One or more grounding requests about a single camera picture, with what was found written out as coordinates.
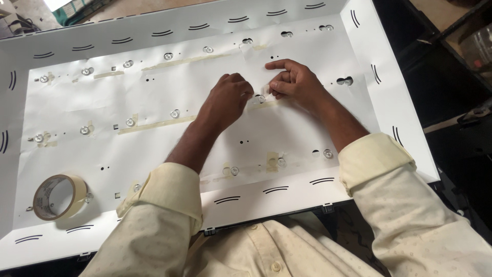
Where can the person's right hand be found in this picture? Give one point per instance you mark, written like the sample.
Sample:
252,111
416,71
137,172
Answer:
303,86

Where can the person's left hand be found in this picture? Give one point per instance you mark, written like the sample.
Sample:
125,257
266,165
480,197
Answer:
225,104

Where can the person's left fingers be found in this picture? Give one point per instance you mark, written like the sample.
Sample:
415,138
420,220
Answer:
240,86

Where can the small masking tape piece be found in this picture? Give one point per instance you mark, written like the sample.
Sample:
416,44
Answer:
265,90

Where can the rows of clear LED lenses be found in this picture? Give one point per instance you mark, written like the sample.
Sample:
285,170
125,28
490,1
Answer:
175,113

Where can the beige tape strips on panel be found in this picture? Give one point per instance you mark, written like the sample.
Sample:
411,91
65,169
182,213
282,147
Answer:
157,124

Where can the white backlight reflector panel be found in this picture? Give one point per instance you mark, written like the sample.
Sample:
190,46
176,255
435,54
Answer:
115,154

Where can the green cloth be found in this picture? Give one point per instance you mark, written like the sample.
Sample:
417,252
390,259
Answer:
75,11

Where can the beige masking tape roll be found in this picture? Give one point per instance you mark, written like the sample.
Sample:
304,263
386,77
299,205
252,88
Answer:
79,188

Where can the cream patterned shirt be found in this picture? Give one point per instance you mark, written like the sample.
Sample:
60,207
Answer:
403,215

